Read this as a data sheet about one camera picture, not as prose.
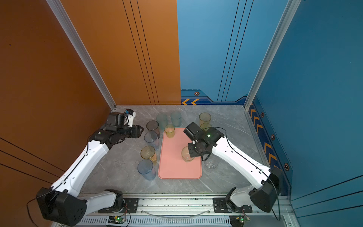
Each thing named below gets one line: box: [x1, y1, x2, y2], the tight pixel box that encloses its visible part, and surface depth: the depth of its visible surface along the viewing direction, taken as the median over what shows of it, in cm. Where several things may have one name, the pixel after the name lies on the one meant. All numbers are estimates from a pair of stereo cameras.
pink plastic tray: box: [157, 127, 203, 180], surface depth 89 cm
